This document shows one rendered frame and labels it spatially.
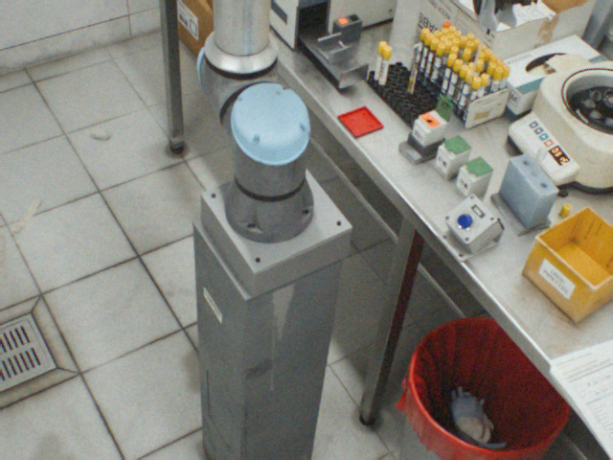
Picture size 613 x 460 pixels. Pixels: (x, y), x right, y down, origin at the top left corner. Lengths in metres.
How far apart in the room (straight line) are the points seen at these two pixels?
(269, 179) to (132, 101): 1.85
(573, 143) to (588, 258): 0.23
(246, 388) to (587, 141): 0.79
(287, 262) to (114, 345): 1.12
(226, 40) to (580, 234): 0.71
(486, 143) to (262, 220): 0.57
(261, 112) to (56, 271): 1.44
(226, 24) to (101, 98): 1.87
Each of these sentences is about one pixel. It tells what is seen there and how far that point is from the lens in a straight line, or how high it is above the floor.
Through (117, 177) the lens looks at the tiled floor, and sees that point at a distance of 2.86.
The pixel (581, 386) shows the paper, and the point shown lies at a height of 0.89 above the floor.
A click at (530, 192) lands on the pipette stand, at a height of 0.96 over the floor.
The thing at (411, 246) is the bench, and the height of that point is 0.74.
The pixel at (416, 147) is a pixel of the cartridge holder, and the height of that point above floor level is 0.90.
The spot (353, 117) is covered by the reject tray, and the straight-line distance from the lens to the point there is 1.76.
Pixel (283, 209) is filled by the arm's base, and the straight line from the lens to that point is 1.38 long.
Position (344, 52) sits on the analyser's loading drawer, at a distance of 1.82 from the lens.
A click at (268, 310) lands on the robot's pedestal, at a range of 1.50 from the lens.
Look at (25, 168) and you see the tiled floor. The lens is 2.94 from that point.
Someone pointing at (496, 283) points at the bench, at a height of 0.88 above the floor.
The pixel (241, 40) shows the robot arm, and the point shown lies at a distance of 1.32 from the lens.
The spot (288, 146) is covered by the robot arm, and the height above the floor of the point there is 1.16.
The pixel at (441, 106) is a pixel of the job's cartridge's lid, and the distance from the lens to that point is 1.68.
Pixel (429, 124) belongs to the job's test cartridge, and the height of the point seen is 0.95.
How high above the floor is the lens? 2.03
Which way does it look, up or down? 49 degrees down
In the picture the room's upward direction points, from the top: 6 degrees clockwise
